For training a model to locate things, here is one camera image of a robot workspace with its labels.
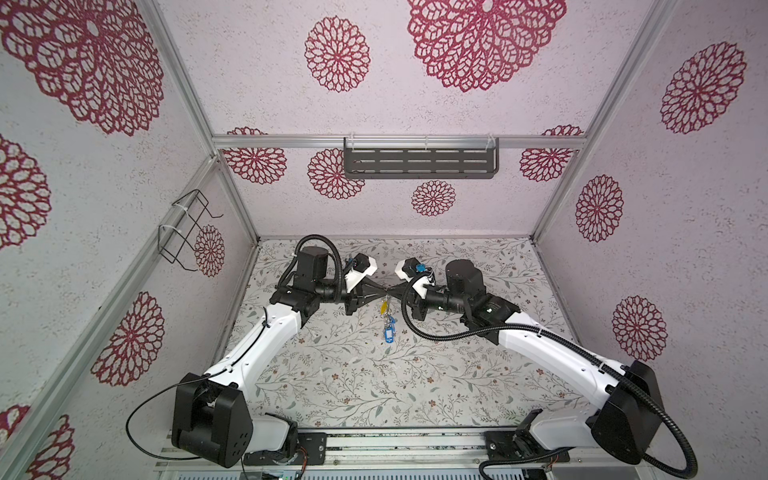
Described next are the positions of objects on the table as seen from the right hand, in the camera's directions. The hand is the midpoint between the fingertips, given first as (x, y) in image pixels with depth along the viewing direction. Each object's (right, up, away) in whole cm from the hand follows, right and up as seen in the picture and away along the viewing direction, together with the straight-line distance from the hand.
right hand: (391, 283), depth 71 cm
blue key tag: (0, -13, +7) cm, 14 cm away
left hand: (-2, -3, +4) cm, 5 cm away
